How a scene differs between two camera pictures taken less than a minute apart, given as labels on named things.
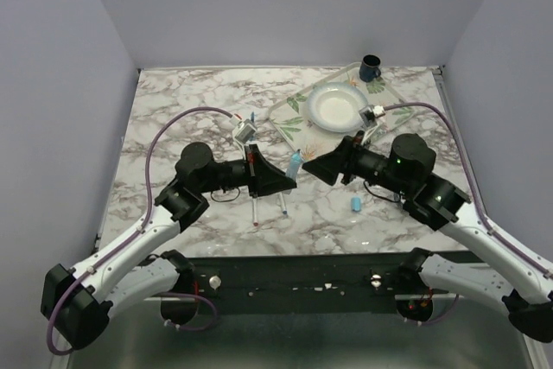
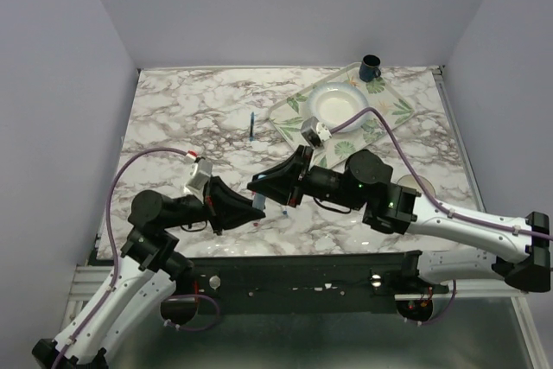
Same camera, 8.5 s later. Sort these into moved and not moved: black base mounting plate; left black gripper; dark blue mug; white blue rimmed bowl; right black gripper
Moved: left black gripper; right black gripper
Not moved: white blue rimmed bowl; black base mounting plate; dark blue mug
